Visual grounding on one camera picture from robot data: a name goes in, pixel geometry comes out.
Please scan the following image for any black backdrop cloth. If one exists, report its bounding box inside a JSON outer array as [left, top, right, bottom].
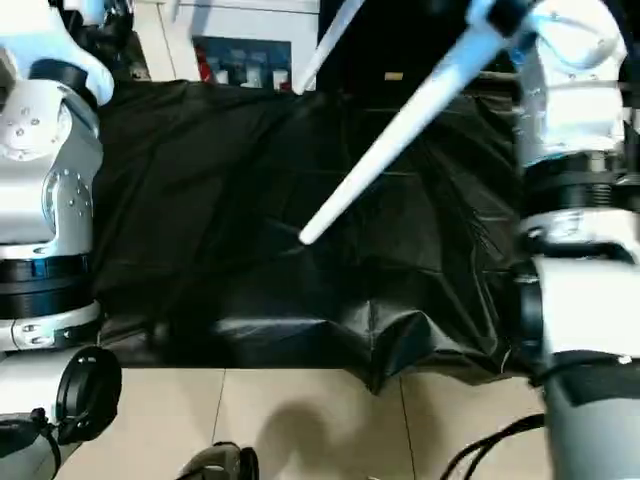
[[317, 0, 521, 101]]

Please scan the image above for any black plastic sheet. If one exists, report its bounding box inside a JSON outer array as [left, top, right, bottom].
[[91, 78, 525, 397]]

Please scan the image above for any white glass-door cabinet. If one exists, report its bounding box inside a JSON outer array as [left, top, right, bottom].
[[133, 0, 322, 94]]

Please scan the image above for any white plastic table leg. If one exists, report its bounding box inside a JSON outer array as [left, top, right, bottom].
[[293, 0, 364, 95], [298, 0, 509, 246]]

